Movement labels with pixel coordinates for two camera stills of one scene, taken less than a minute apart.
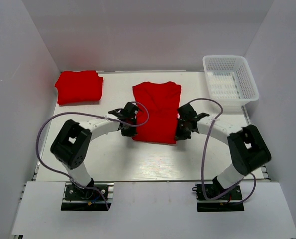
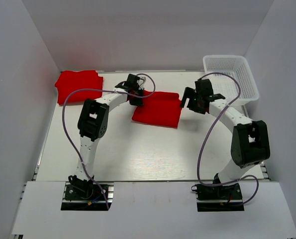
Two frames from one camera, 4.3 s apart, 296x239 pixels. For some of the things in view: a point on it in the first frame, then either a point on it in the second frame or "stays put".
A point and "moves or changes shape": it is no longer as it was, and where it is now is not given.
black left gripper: x=129 y=127 -> x=136 y=100
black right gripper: x=182 y=128 -> x=191 y=100
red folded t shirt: x=77 y=86 stays put
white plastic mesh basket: x=230 y=79 stays put
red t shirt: x=162 y=100 moves or changes shape
